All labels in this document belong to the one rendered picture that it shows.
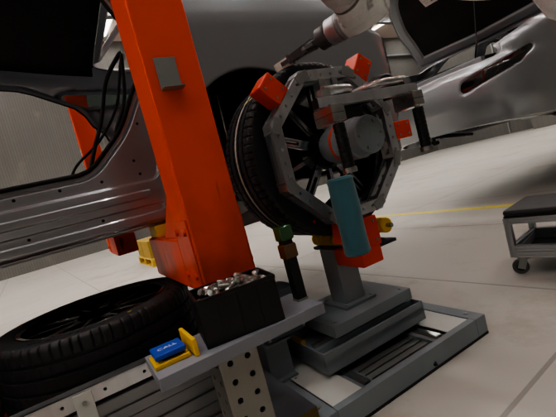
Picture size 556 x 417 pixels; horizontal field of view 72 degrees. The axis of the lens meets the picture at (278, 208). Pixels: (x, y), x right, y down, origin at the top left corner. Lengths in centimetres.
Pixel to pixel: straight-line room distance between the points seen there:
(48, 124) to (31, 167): 145
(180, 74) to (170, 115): 12
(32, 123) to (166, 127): 1311
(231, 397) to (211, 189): 54
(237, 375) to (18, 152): 1322
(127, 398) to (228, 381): 34
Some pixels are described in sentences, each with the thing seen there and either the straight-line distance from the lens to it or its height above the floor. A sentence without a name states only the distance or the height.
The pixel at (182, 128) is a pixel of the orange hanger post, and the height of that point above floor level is 99.
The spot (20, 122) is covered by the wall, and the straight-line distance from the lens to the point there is 1417.
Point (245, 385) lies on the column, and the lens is 101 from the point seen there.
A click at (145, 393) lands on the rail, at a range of 123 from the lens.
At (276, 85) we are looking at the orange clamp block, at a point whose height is 108.
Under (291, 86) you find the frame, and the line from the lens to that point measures 135.
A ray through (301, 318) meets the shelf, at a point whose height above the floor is 44.
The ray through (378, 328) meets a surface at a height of 15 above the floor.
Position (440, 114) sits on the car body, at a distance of 396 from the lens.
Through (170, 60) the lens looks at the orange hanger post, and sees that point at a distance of 117.
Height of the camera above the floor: 78
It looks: 4 degrees down
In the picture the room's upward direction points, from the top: 15 degrees counter-clockwise
